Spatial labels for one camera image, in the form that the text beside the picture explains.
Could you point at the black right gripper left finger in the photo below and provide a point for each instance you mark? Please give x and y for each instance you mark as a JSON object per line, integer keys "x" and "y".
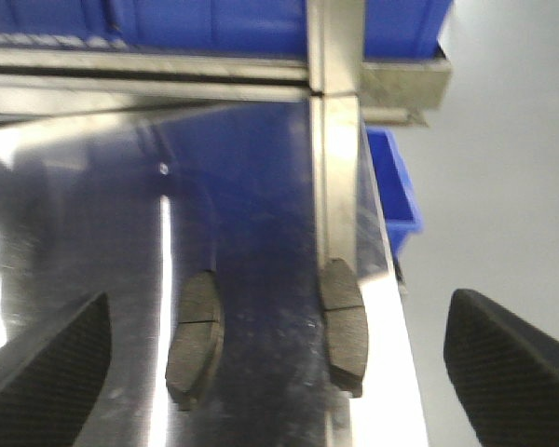
{"x": 52, "y": 374}

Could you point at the blue lower bin right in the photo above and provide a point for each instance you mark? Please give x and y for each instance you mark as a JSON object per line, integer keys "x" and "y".
{"x": 398, "y": 199}

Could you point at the blue plastic bin left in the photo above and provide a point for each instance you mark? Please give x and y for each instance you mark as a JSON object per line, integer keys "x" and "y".
{"x": 269, "y": 27}

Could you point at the blue plastic bin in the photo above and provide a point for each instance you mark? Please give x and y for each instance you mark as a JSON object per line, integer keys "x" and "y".
{"x": 403, "y": 29}
{"x": 269, "y": 27}

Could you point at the blue plastic bin right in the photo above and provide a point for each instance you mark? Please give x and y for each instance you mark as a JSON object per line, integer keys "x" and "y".
{"x": 403, "y": 29}

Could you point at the stainless steel rack frame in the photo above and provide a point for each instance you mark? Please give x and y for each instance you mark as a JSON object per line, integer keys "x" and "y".
{"x": 74, "y": 86}

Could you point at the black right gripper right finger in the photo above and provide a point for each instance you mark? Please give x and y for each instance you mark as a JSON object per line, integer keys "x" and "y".
{"x": 504, "y": 370}

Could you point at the brake pad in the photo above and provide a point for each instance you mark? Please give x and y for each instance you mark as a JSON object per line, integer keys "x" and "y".
{"x": 197, "y": 343}
{"x": 345, "y": 326}

